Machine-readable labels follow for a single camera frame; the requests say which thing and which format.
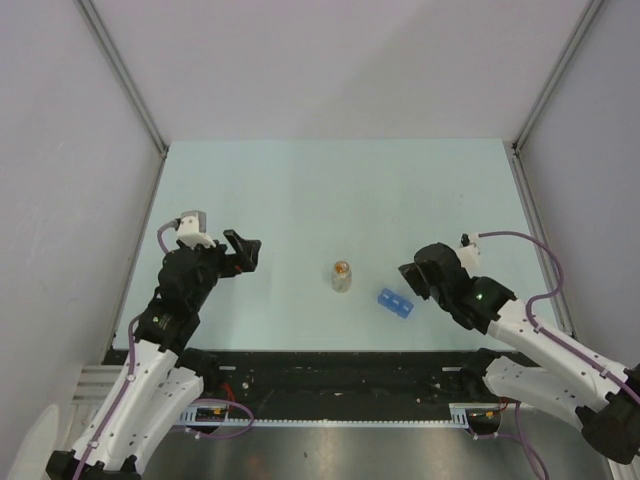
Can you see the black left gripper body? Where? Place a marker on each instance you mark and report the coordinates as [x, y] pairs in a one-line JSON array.
[[215, 264]]

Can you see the grey aluminium corner profile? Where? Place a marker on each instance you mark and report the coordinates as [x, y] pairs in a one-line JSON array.
[[577, 37]]

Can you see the blue plastic pill organizer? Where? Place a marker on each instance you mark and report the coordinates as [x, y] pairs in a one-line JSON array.
[[395, 303]]

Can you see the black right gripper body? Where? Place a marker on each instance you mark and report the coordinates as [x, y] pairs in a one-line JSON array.
[[442, 298]]

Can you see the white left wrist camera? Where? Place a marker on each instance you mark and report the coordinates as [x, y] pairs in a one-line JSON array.
[[191, 230]]

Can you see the left aluminium frame profile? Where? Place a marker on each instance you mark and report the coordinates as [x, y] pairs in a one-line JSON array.
[[100, 32]]

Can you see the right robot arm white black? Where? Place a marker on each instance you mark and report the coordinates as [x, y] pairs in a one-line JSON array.
[[594, 394]]

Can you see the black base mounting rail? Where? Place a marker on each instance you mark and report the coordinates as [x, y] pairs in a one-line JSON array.
[[345, 387]]

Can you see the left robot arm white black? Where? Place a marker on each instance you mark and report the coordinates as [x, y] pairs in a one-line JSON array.
[[161, 375]]

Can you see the clear glass pill bottle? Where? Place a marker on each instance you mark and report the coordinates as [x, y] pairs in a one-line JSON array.
[[341, 277]]

